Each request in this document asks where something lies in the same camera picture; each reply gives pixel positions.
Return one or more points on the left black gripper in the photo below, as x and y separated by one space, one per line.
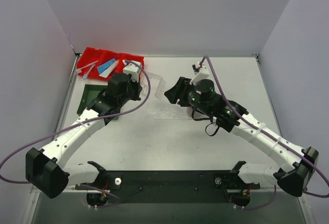
135 89

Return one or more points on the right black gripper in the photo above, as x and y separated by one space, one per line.
182 93

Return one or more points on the clear textured holder box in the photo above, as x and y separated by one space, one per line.
158 85

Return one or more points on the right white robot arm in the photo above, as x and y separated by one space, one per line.
292 168

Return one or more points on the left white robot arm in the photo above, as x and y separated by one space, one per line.
46 168

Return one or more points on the white toothpaste tube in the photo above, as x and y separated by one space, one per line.
109 70

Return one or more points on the clear textured oval tray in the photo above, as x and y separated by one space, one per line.
161 110

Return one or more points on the blue toothpaste tube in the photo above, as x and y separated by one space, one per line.
101 68

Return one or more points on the green metal tray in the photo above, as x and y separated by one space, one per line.
88 100

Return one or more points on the pink white toothbrush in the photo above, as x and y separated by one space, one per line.
79 70

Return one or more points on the red divided plastic bin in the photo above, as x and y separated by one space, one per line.
100 64

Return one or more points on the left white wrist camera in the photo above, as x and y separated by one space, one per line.
133 68

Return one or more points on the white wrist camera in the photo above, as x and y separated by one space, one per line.
200 72
133 68

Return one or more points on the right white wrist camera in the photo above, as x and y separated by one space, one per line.
200 72

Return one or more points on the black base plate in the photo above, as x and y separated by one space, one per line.
167 186

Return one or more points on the aluminium frame rail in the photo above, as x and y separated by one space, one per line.
52 182

